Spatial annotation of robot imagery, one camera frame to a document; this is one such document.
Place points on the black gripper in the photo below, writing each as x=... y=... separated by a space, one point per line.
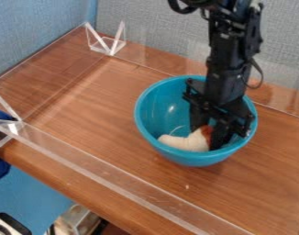
x=232 y=117

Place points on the white brown toy mushroom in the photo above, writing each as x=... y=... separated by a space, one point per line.
x=197 y=141

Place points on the blue plastic bowl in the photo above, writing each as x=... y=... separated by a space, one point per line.
x=188 y=130

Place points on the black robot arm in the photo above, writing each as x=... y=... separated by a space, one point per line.
x=216 y=99

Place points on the clear acrylic back barrier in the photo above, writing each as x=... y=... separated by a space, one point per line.
x=272 y=95

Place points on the clear acrylic barrier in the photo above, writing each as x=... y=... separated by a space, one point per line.
x=132 y=203
x=272 y=95

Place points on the clear box below table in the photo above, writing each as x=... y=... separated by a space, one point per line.
x=77 y=221

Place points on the clear acrylic front barrier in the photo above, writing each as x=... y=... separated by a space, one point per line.
x=132 y=203

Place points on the black white object below table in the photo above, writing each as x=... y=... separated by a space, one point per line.
x=11 y=226

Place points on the clear acrylic corner bracket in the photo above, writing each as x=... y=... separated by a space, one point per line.
x=104 y=44

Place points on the clear acrylic left bracket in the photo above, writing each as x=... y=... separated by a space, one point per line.
x=11 y=122

